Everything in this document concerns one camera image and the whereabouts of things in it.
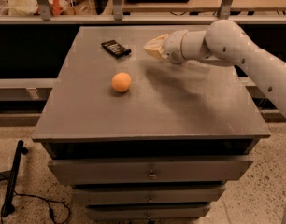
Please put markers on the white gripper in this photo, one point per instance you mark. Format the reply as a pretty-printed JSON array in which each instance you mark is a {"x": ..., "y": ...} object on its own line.
[{"x": 172, "y": 47}]

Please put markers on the bottom grey drawer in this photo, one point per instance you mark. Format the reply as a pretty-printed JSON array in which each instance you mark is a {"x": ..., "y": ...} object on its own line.
[{"x": 153, "y": 211}]

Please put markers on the grey drawer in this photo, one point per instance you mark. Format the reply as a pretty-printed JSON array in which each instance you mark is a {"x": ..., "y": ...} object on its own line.
[
  {"x": 150, "y": 170},
  {"x": 150, "y": 194},
  {"x": 153, "y": 211}
]

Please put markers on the black stand leg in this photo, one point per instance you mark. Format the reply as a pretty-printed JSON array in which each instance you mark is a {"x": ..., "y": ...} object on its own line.
[{"x": 7, "y": 207}]

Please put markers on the middle grey drawer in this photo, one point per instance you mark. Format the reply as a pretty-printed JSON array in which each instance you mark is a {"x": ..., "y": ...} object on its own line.
[{"x": 150, "y": 194}]

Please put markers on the black rxbar chocolate bar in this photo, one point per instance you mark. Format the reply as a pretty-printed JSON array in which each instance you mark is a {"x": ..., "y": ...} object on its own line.
[{"x": 115, "y": 49}]

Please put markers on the clear plastic water bottle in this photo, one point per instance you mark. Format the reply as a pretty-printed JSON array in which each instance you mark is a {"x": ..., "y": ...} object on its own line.
[{"x": 196, "y": 64}]

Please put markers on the orange fruit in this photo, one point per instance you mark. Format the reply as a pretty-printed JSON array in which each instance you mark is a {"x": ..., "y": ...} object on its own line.
[{"x": 121, "y": 82}]

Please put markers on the metal railing frame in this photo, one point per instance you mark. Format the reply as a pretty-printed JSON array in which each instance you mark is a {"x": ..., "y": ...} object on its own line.
[{"x": 85, "y": 12}]

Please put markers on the top grey drawer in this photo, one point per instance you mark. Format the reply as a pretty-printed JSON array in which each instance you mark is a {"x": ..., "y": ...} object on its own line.
[{"x": 150, "y": 170}]

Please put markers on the grey drawer cabinet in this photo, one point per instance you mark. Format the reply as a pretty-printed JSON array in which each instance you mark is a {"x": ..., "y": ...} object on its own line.
[{"x": 170, "y": 110}]

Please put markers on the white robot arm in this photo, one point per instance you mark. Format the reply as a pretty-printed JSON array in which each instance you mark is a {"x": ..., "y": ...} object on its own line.
[{"x": 224, "y": 43}]

